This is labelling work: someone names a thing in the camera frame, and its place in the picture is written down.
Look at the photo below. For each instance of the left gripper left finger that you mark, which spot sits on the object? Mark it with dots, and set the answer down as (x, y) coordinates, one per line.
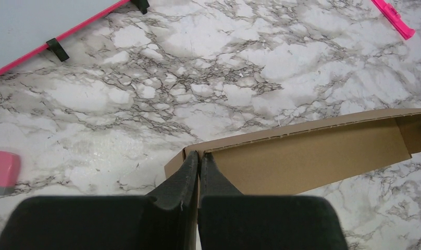
(164, 218)

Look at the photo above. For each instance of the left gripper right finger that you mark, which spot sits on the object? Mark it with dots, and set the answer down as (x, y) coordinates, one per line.
(228, 219)

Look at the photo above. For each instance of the brown cardboard box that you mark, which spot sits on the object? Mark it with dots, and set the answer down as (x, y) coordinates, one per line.
(297, 158)

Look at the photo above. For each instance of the pink whiteboard eraser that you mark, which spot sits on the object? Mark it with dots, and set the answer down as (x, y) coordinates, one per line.
(9, 171)

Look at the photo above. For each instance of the pink framed whiteboard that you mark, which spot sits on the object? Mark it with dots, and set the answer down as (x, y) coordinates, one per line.
(29, 27)

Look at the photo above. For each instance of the pink highlighter marker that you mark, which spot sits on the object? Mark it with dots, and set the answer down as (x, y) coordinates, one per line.
(394, 18)

